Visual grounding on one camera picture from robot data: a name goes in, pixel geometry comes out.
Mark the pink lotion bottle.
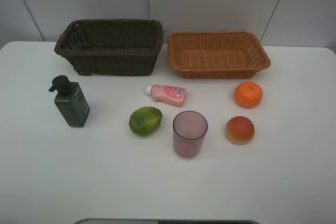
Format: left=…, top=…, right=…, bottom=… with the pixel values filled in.
left=145, top=84, right=186, bottom=106

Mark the green lime fruit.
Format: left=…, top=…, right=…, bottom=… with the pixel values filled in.
left=129, top=106, right=163, bottom=136

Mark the translucent purple plastic cup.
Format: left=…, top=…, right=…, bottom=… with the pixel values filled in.
left=173, top=111, right=208, bottom=158

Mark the red yellow peach fruit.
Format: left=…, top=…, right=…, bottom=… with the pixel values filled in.
left=225, top=116, right=255, bottom=145

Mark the orange tangerine fruit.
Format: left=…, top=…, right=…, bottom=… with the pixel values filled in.
left=234, top=81, right=263, bottom=109

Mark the orange wicker basket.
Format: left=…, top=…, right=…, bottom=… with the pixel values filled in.
left=167, top=31, right=270, bottom=79

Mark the dark brown wicker basket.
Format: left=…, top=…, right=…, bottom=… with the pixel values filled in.
left=54, top=19, right=163, bottom=76

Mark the dark green pump bottle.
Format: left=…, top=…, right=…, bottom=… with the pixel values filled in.
left=49, top=75, right=90, bottom=127

